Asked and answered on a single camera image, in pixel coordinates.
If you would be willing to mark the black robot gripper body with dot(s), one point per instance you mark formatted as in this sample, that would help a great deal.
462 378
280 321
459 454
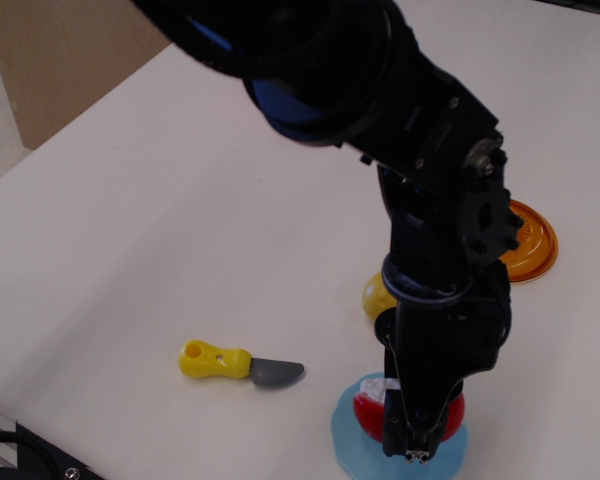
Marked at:
431 351

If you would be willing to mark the yellow toy potato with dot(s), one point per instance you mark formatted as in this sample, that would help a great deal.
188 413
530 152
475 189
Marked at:
376 299

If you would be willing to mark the red white toy sushi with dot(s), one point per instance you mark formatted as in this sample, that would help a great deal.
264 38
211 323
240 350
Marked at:
368 406

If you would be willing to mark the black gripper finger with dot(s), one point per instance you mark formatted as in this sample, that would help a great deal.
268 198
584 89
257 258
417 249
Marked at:
416 435

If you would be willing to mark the light blue plastic plate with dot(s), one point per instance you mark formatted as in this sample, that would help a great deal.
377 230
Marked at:
363 458

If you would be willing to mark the yellow handled toy knife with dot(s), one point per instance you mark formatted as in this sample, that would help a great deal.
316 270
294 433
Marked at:
198 359

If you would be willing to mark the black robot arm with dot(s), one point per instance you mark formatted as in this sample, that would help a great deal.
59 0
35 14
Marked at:
333 73

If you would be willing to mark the black corner bracket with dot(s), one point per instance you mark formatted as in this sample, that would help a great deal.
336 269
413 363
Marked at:
36 460

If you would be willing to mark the orange transparent pot lid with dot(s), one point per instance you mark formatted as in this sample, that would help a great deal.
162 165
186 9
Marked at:
538 246

